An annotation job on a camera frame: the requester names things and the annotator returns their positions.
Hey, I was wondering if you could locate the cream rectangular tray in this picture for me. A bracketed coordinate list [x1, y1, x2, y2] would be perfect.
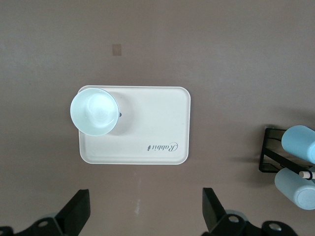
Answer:
[78, 85, 192, 166]

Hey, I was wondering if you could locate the white bowl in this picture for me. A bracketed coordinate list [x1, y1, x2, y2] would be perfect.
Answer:
[69, 88, 120, 137]

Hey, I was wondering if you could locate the light blue plastic cup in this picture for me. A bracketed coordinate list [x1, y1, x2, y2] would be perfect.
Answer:
[281, 125, 315, 165]

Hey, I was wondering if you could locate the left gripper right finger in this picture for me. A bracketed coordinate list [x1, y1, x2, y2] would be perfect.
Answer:
[202, 188, 247, 236]

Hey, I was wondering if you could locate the black wire cup rack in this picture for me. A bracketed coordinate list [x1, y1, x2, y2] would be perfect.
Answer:
[258, 126, 315, 180]

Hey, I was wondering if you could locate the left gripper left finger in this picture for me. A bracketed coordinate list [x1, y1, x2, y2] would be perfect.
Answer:
[24, 188, 91, 236]

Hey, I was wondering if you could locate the grey plastic cup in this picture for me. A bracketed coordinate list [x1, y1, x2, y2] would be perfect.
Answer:
[274, 168, 315, 211]

